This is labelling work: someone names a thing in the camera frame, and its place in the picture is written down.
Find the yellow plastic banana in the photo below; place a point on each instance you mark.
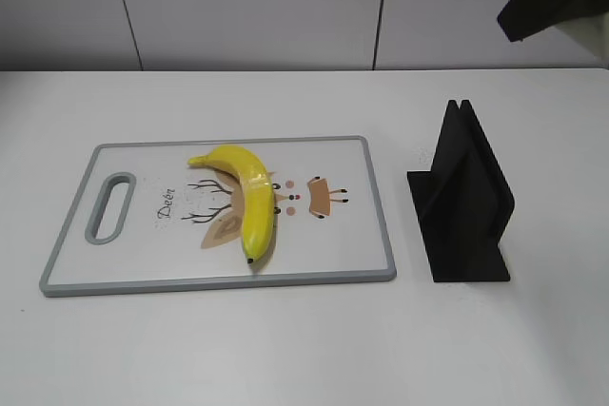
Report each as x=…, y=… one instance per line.
x=256, y=185

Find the black knife stand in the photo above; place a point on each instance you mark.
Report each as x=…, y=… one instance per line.
x=463, y=202

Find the white grey-rimmed cutting board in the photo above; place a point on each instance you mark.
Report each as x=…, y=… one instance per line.
x=143, y=221

